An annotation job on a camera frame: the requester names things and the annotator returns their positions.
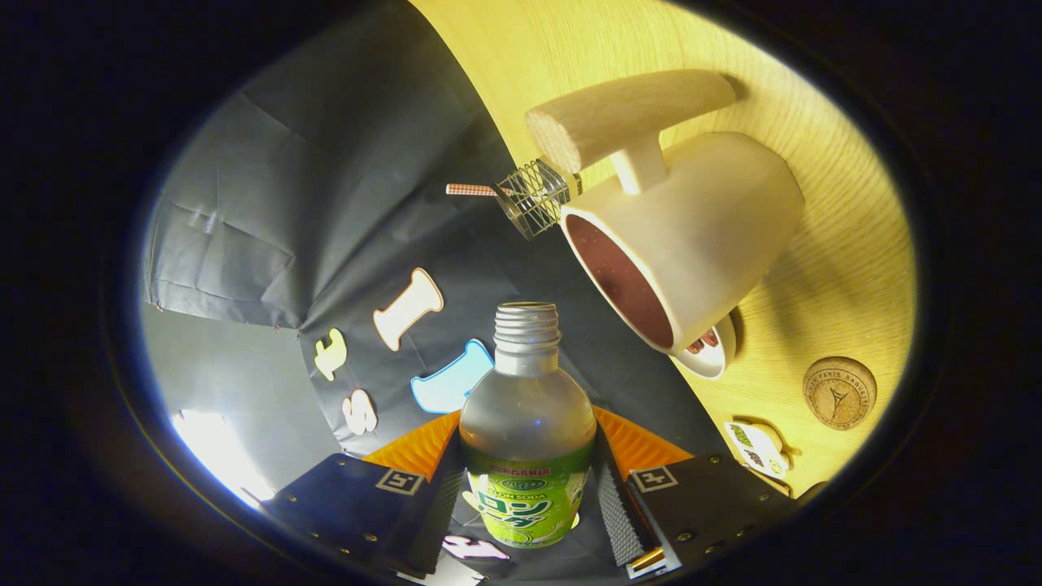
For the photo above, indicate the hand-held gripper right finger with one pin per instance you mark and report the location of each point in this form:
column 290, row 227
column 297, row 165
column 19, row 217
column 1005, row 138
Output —
column 610, row 513

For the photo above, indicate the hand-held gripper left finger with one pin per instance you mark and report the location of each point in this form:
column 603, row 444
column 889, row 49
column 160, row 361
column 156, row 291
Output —
column 435, row 513

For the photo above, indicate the silver bottle green label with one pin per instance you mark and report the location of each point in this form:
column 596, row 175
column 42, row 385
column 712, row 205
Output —
column 527, row 415

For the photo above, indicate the round cork coaster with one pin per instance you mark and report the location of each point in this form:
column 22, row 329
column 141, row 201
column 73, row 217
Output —
column 840, row 393

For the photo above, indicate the small white dish with beans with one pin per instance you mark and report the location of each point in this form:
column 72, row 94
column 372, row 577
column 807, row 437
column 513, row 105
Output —
column 765, row 452

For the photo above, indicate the white plate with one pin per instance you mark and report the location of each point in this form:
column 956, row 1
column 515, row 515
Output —
column 715, row 364

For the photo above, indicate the brown meat piece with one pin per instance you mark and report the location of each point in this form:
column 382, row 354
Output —
column 707, row 340

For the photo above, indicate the checkered paper straw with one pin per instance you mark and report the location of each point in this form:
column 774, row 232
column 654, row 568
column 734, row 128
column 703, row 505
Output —
column 472, row 190

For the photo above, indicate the wooden table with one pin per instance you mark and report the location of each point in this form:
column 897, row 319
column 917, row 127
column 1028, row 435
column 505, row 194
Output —
column 838, row 268

